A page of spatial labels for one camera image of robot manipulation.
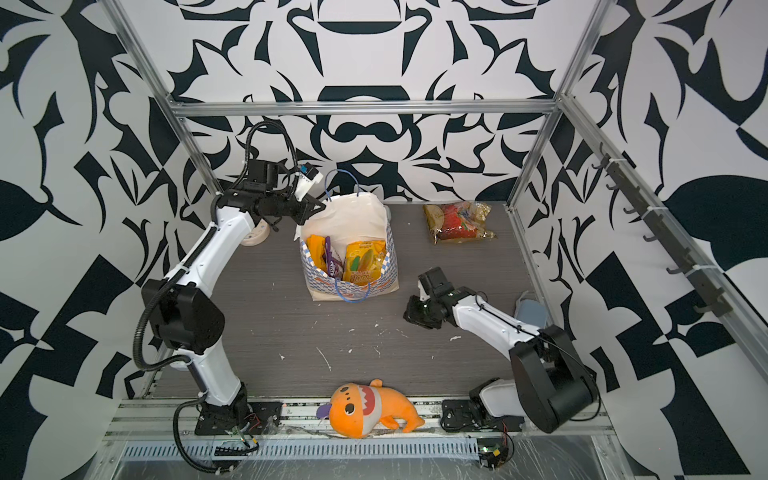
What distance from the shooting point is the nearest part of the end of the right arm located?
2.12 feet

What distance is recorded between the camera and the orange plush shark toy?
685mm

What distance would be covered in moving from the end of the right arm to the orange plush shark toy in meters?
0.20
